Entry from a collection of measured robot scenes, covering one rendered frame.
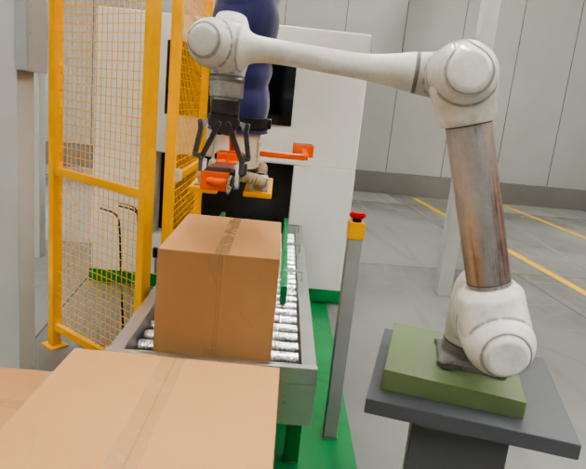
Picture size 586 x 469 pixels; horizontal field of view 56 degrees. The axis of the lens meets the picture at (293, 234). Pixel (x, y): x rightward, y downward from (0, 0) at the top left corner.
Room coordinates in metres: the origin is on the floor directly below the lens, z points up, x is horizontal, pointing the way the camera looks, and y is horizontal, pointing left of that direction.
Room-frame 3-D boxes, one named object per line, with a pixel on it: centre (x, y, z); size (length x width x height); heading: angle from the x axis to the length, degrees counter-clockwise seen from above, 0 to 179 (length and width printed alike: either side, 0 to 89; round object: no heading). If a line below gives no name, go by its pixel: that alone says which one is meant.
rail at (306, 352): (2.86, -0.07, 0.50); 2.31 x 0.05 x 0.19; 2
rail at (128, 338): (2.84, 0.59, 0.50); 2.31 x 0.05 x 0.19; 2
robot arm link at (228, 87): (1.48, 0.21, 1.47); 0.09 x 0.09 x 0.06
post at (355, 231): (2.27, -0.26, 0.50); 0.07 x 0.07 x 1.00; 2
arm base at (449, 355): (1.47, -0.53, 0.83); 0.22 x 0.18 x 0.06; 170
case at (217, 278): (2.04, 0.24, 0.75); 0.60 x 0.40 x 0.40; 2
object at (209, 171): (1.48, 0.22, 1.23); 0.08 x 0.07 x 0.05; 3
